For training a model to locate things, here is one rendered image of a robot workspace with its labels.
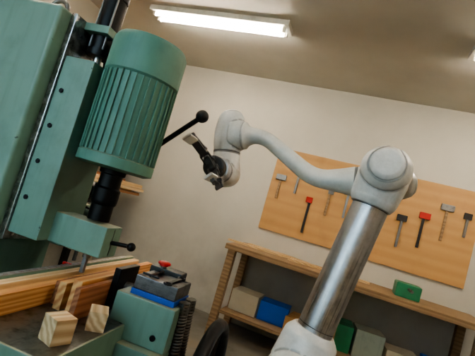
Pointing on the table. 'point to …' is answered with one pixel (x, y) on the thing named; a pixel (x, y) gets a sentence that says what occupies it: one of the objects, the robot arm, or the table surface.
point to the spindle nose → (105, 195)
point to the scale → (56, 266)
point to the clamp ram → (121, 281)
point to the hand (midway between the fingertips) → (198, 156)
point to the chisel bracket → (84, 234)
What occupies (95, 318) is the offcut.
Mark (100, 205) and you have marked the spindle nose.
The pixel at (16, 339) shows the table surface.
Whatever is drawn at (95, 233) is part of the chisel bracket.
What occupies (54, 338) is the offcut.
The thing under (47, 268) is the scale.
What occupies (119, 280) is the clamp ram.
